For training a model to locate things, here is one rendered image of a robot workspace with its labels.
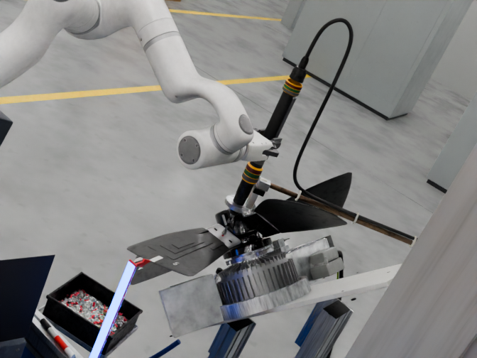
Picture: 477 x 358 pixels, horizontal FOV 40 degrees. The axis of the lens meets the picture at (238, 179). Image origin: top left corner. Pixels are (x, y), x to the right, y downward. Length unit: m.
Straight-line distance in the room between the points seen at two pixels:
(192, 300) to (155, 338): 1.48
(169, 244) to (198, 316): 0.24
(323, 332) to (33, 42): 1.02
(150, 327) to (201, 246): 1.65
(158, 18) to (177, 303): 0.75
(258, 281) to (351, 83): 7.48
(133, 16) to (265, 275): 0.74
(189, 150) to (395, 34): 7.63
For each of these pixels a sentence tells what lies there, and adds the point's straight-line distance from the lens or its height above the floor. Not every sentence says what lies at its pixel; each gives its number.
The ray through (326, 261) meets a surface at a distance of 2.02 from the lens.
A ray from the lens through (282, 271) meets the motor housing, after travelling 1.81.
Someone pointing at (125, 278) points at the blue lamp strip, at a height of 1.15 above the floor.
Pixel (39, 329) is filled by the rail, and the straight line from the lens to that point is 1.80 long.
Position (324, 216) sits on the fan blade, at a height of 1.40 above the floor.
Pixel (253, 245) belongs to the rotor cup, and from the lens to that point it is 1.81.
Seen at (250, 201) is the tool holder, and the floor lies 1.32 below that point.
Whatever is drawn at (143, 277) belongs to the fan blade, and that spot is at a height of 0.95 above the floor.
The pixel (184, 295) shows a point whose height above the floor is 1.02.
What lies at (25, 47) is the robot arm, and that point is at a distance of 1.57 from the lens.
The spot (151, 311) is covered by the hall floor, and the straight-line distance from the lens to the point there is 3.43.
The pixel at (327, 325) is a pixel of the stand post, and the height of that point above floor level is 1.12.
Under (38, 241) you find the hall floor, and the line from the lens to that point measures 3.63.
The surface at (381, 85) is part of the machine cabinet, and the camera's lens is 9.00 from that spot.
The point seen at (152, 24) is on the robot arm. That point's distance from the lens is 1.51.
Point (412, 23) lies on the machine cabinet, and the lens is 8.89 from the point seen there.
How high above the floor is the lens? 2.03
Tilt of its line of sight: 23 degrees down
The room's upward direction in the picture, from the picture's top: 25 degrees clockwise
